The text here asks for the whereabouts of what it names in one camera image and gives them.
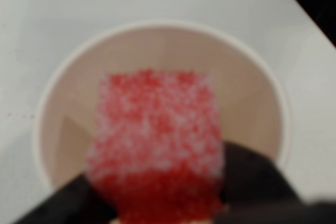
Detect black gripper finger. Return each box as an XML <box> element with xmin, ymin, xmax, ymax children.
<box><xmin>221</xmin><ymin>141</ymin><xmax>306</xmax><ymax>207</ymax></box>
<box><xmin>14</xmin><ymin>173</ymin><xmax>117</xmax><ymax>224</ymax></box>

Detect red foam cube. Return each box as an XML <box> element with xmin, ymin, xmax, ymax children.
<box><xmin>85</xmin><ymin>68</ymin><xmax>228</xmax><ymax>221</ymax></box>

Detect white paper cup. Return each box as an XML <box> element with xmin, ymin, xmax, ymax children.
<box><xmin>32</xmin><ymin>19</ymin><xmax>291</xmax><ymax>193</ymax></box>

